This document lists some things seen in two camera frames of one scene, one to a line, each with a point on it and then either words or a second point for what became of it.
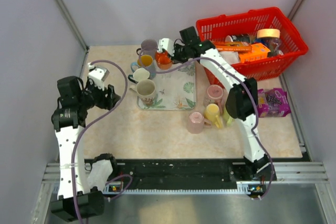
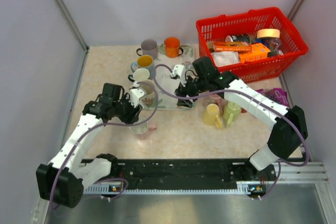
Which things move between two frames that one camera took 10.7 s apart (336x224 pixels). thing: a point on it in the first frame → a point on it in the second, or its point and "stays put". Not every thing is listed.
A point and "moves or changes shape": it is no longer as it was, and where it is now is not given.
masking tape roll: [268, 32] stays put
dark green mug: [139, 74] stays put
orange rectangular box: [232, 46] stays put
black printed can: [244, 38] stays put
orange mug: [163, 60] moves or changes shape
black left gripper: [107, 102] → [132, 116]
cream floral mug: [145, 90] stays put
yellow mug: [211, 113] stays put
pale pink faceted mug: [196, 122] → [142, 129]
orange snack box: [259, 51] stays put
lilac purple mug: [148, 46] stays put
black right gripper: [174, 58] → [184, 91]
